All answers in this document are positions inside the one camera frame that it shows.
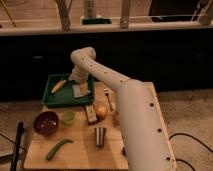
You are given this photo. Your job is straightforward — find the brown wooden block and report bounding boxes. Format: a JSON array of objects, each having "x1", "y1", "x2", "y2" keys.
[{"x1": 85, "y1": 105, "x2": 98, "y2": 125}]

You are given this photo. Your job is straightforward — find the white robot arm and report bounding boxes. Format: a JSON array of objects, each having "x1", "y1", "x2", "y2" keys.
[{"x1": 69, "y1": 47, "x2": 177, "y2": 171}]

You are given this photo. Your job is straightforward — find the dark red bowl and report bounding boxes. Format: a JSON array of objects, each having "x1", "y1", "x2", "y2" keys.
[{"x1": 33, "y1": 111, "x2": 59, "y2": 136}]

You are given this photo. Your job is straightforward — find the silver metal cup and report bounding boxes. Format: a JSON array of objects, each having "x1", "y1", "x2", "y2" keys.
[{"x1": 94, "y1": 127, "x2": 106, "y2": 148}]

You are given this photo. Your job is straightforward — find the green cucumber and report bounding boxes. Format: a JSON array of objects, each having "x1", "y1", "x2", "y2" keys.
[{"x1": 45, "y1": 139, "x2": 73, "y2": 161}]

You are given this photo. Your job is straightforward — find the green base white post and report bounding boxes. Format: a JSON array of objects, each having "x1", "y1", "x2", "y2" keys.
[{"x1": 81, "y1": 0, "x2": 111, "y2": 25}]

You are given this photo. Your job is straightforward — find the terracotta bowl with grapes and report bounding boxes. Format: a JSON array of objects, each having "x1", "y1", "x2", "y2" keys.
[{"x1": 113, "y1": 112, "x2": 119, "y2": 127}]

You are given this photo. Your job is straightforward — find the small green cup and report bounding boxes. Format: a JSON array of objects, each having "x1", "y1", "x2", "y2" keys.
[{"x1": 62, "y1": 110, "x2": 75, "y2": 126}]

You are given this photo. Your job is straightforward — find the black pole stand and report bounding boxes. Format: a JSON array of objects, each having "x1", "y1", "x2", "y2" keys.
[{"x1": 10, "y1": 122, "x2": 24, "y2": 171}]

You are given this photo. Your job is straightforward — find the yellow corn cob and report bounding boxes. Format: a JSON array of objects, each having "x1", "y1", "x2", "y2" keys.
[{"x1": 51, "y1": 80, "x2": 67, "y2": 94}]

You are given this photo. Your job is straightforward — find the green plastic tray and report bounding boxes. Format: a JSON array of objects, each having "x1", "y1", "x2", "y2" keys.
[{"x1": 42, "y1": 74, "x2": 95, "y2": 108}]

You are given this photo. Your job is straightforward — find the black floor cable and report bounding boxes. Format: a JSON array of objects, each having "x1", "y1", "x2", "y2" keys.
[{"x1": 168, "y1": 132, "x2": 213, "y2": 171}]

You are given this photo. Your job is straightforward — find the grey towel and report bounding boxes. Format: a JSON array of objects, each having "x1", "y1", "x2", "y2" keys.
[{"x1": 72, "y1": 84, "x2": 90, "y2": 98}]

